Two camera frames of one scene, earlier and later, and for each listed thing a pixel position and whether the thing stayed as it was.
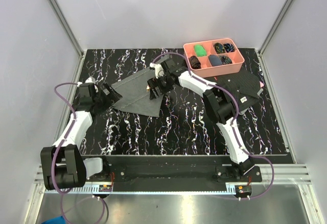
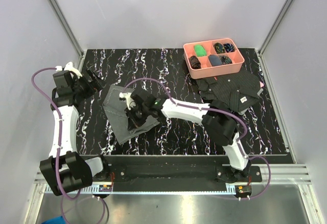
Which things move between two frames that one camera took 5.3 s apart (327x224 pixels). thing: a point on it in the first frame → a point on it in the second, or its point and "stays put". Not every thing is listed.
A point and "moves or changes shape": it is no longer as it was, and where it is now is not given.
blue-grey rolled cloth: (215, 60) stays put
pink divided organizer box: (213, 57) stays put
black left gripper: (113, 98) → (95, 85)
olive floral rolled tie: (219, 48) stays put
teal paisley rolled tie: (225, 60) stays put
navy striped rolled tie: (229, 47) stays put
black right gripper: (153, 83) → (133, 122)
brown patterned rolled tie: (195, 64) stays put
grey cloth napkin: (135, 97) moves or changes shape
